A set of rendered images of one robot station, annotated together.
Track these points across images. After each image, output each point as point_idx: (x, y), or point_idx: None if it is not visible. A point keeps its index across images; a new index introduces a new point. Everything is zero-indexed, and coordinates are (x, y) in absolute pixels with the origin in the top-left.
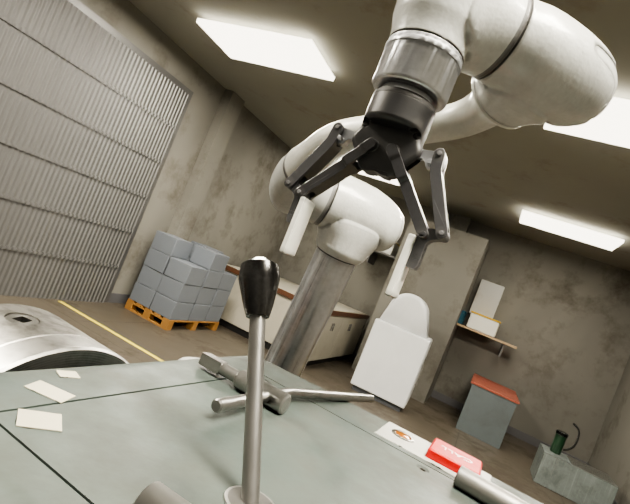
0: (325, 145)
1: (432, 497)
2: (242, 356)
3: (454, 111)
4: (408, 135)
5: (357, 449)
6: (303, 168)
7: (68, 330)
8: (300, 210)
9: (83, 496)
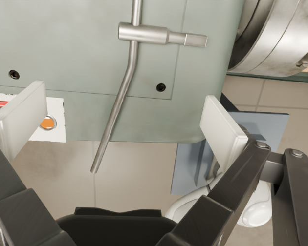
0: None
1: None
2: (199, 123)
3: None
4: None
5: (56, 42)
6: (300, 178)
7: None
8: (229, 125)
9: None
